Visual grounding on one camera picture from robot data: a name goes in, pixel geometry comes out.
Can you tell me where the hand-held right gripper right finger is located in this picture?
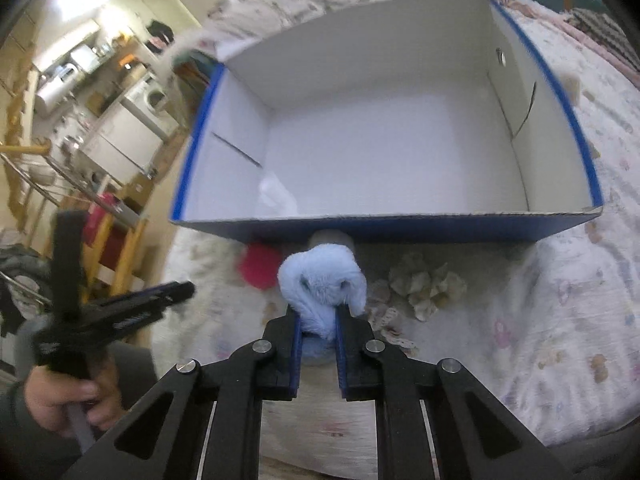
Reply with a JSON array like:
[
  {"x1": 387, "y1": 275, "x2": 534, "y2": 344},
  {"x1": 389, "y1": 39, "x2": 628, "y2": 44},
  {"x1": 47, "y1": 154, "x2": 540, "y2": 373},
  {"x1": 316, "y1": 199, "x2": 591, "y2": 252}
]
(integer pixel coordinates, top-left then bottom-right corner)
[{"x1": 335, "y1": 305, "x2": 576, "y2": 480}]

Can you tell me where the white washing machine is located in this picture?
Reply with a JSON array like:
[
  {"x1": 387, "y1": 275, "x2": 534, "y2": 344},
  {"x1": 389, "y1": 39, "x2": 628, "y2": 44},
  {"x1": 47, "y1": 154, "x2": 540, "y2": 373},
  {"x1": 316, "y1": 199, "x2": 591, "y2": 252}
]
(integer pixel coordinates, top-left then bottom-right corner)
[{"x1": 122, "y1": 76, "x2": 173, "y2": 126}]

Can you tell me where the white patterned sock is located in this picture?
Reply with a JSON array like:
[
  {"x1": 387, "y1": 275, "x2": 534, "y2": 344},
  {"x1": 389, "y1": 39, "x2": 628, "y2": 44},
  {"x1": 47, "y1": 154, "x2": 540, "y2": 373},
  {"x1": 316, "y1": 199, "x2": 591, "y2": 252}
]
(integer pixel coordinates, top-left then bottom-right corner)
[{"x1": 367, "y1": 305, "x2": 421, "y2": 356}]

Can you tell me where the person's left hand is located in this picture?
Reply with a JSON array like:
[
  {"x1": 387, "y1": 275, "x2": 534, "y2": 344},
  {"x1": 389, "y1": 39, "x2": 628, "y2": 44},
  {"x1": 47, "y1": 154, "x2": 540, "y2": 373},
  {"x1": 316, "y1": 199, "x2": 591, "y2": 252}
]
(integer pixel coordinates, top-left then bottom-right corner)
[{"x1": 25, "y1": 357, "x2": 127, "y2": 433}]

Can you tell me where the yellow wooden rack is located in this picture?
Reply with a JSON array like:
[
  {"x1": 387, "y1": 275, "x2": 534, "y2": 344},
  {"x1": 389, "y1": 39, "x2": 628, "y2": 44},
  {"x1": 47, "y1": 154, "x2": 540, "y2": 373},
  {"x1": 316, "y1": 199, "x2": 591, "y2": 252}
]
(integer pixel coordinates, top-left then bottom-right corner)
[{"x1": 80, "y1": 195, "x2": 149, "y2": 306}]

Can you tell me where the red fluffy sock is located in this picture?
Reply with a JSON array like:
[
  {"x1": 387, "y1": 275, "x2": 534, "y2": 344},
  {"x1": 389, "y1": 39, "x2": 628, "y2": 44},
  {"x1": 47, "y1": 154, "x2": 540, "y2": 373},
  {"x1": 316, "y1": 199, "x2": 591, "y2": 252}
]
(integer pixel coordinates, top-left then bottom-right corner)
[{"x1": 238, "y1": 244, "x2": 282, "y2": 291}]

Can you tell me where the white cabinet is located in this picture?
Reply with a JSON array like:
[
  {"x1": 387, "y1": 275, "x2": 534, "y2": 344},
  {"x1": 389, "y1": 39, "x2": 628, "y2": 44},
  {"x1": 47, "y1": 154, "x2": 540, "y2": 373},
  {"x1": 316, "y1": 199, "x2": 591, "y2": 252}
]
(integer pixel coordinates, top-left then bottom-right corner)
[{"x1": 82, "y1": 102, "x2": 168, "y2": 176}]

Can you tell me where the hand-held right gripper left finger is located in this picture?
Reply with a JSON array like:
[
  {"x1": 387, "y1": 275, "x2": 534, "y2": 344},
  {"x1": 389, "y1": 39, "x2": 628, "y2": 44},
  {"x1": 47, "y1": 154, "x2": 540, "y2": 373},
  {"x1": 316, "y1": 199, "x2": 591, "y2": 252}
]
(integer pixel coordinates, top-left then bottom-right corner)
[{"x1": 62, "y1": 304, "x2": 302, "y2": 480}]

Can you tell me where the blue and white cardboard box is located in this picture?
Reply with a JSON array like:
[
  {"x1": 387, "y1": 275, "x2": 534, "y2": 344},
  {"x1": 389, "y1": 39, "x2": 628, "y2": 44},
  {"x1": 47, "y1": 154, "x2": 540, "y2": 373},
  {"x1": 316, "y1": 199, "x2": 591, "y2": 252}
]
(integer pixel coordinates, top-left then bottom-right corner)
[{"x1": 168, "y1": 0, "x2": 605, "y2": 245}]

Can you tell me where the white printed blanket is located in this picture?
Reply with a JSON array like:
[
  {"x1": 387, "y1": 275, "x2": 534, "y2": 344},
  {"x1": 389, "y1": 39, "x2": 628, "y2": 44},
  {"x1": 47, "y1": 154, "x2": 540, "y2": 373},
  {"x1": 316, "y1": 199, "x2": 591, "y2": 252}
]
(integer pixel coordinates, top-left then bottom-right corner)
[{"x1": 150, "y1": 0, "x2": 640, "y2": 480}]

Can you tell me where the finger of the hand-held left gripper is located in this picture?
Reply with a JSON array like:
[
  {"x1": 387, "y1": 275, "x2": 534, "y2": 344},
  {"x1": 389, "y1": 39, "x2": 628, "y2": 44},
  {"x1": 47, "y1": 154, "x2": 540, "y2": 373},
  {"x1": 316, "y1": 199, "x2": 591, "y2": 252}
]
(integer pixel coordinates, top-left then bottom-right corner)
[{"x1": 82, "y1": 281, "x2": 197, "y2": 333}]

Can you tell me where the beige patterned sock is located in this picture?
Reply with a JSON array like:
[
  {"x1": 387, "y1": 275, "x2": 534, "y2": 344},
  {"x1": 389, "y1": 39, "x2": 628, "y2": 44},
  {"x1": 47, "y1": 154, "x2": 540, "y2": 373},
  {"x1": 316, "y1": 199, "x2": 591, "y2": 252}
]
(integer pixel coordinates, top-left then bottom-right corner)
[{"x1": 387, "y1": 255, "x2": 468, "y2": 322}]

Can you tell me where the striped dark cloth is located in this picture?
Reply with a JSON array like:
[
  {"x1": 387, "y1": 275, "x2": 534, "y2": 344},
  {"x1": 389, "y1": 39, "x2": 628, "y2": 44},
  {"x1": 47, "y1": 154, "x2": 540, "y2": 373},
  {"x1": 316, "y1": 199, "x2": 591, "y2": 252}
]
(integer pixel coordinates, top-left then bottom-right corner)
[{"x1": 567, "y1": 7, "x2": 640, "y2": 73}]

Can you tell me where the light blue fluffy sock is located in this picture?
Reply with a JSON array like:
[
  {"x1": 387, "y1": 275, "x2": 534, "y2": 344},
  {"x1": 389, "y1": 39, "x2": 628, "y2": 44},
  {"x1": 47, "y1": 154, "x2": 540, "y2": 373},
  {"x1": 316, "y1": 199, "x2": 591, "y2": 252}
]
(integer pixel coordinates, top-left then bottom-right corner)
[{"x1": 277, "y1": 243, "x2": 368, "y2": 337}]

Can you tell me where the grey fluffy sock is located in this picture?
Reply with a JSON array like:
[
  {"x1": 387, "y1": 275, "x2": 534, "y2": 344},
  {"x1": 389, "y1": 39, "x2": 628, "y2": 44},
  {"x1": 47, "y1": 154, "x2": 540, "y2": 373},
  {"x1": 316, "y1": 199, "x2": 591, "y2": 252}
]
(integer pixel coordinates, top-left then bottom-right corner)
[{"x1": 307, "y1": 230, "x2": 357, "y2": 256}]

